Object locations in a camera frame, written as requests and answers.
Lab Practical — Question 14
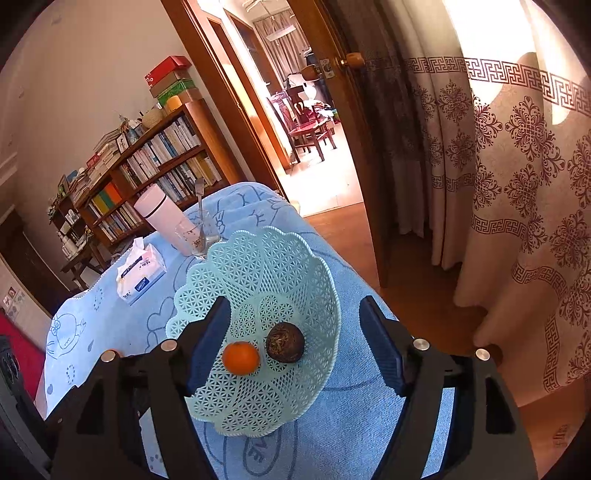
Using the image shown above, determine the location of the orange mandarin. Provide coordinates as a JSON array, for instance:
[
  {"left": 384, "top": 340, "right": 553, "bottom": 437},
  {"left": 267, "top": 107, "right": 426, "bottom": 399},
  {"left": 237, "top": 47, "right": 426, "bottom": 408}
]
[{"left": 221, "top": 341, "right": 260, "bottom": 376}]

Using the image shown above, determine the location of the dark passion fruit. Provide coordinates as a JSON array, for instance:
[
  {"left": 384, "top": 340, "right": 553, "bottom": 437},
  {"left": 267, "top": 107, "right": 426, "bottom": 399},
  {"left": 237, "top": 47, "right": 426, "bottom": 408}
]
[{"left": 266, "top": 322, "right": 304, "bottom": 363}]

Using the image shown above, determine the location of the blue cartoon towel tablecloth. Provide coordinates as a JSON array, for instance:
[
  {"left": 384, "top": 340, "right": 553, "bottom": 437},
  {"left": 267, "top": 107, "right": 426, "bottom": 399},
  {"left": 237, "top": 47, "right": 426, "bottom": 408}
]
[{"left": 44, "top": 182, "right": 404, "bottom": 479}]

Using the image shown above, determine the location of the light blue lattice fruit basket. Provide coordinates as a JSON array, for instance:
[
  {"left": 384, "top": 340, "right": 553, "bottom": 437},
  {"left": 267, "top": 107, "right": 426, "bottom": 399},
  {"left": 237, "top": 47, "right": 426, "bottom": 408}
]
[{"left": 165, "top": 226, "right": 342, "bottom": 437}]

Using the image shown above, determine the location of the white tissue pack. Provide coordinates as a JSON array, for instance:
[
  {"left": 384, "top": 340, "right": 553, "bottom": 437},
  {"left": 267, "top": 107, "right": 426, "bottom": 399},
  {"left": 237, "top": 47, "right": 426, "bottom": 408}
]
[{"left": 116, "top": 238, "right": 166, "bottom": 305}]

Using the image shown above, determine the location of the small wooden side table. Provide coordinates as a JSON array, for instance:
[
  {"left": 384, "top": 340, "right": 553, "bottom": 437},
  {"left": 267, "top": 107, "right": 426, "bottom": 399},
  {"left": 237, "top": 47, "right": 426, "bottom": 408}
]
[{"left": 61, "top": 240, "right": 110, "bottom": 290}]

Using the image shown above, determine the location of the pink thermos bottle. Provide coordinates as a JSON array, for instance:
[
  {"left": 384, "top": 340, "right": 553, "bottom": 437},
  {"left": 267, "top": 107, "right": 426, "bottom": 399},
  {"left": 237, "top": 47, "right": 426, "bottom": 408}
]
[{"left": 133, "top": 183, "right": 194, "bottom": 256}]

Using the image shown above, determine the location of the clear drinking glass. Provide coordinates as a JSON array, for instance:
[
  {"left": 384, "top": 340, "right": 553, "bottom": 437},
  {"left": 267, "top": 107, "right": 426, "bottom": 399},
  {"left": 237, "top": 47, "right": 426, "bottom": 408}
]
[{"left": 174, "top": 213, "right": 221, "bottom": 258}]

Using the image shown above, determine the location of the metal spoon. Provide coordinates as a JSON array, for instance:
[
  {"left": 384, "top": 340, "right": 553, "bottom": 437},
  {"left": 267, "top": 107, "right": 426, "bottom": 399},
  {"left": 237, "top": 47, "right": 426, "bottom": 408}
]
[{"left": 194, "top": 178, "right": 206, "bottom": 254}]

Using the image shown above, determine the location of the wooden bookshelf with books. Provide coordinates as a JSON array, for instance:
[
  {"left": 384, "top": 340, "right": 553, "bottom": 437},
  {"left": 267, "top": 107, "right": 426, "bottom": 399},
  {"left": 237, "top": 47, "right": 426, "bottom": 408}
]
[{"left": 48, "top": 99, "right": 243, "bottom": 250}]

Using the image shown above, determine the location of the patterned beige curtain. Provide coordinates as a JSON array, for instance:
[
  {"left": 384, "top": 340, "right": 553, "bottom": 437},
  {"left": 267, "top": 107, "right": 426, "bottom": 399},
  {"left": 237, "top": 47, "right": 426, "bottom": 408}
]
[{"left": 332, "top": 1, "right": 590, "bottom": 405}]

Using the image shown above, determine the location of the red wooden chair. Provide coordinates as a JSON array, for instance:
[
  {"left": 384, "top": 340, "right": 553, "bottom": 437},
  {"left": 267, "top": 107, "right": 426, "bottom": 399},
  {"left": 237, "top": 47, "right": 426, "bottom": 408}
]
[{"left": 267, "top": 85, "right": 337, "bottom": 163}]

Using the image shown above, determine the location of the green box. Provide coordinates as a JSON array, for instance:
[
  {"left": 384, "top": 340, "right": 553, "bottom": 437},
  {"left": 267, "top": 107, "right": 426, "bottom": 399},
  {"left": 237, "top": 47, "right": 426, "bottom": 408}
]
[{"left": 157, "top": 79, "right": 195, "bottom": 107}]

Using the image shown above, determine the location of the red box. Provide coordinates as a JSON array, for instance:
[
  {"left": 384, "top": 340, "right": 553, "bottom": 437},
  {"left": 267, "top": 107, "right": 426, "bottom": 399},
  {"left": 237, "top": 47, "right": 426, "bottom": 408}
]
[{"left": 144, "top": 56, "right": 191, "bottom": 87}]

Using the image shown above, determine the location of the wooden door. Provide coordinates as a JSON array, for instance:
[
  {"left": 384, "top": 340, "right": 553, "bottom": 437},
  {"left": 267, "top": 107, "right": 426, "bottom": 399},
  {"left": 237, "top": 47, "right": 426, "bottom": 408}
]
[{"left": 290, "top": 1, "right": 392, "bottom": 288}]

